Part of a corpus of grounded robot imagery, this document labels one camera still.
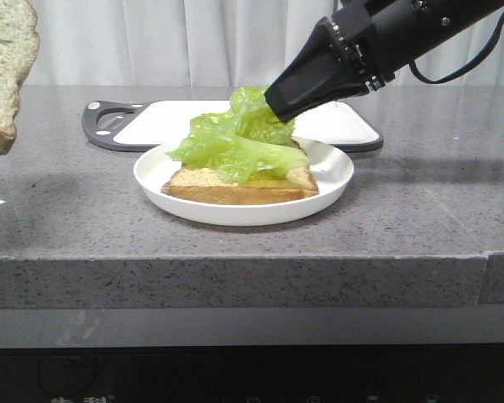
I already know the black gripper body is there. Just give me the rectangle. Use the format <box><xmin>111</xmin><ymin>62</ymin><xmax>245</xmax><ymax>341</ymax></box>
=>
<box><xmin>293</xmin><ymin>10</ymin><xmax>386</xmax><ymax>93</ymax></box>

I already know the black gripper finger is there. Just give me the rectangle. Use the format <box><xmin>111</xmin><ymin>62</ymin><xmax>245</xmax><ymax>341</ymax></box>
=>
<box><xmin>265</xmin><ymin>58</ymin><xmax>368</xmax><ymax>123</ymax></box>

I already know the green lettuce leaf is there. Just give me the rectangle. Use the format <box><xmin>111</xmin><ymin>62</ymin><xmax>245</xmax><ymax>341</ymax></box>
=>
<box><xmin>167</xmin><ymin>86</ymin><xmax>309</xmax><ymax>184</ymax></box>

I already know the toasted bread slice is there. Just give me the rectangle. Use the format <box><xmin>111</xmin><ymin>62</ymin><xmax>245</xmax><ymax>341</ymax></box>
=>
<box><xmin>160</xmin><ymin>166</ymin><xmax>319</xmax><ymax>205</ymax></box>
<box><xmin>0</xmin><ymin>1</ymin><xmax>39</xmax><ymax>155</ymax></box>

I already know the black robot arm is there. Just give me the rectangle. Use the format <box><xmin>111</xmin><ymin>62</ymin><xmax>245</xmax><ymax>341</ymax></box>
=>
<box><xmin>265</xmin><ymin>1</ymin><xmax>504</xmax><ymax>123</ymax></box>

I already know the white round plate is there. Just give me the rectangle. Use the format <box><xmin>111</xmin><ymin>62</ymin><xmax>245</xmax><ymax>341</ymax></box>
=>
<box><xmin>134</xmin><ymin>138</ymin><xmax>354</xmax><ymax>227</ymax></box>

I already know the white grey cutting board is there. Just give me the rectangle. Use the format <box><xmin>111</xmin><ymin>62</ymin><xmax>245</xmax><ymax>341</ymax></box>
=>
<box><xmin>81</xmin><ymin>100</ymin><xmax>384</xmax><ymax>153</ymax></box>

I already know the white curtain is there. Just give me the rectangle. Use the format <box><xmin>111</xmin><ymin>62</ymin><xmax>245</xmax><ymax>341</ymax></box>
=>
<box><xmin>20</xmin><ymin>0</ymin><xmax>504</xmax><ymax>88</ymax></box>

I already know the black appliance front panel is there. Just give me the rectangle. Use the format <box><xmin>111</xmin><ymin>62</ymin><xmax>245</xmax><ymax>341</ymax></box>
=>
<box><xmin>0</xmin><ymin>344</ymin><xmax>504</xmax><ymax>402</ymax></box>

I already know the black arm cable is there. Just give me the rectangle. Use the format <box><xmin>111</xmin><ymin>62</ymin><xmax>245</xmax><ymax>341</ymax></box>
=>
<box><xmin>407</xmin><ymin>2</ymin><xmax>504</xmax><ymax>85</ymax></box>

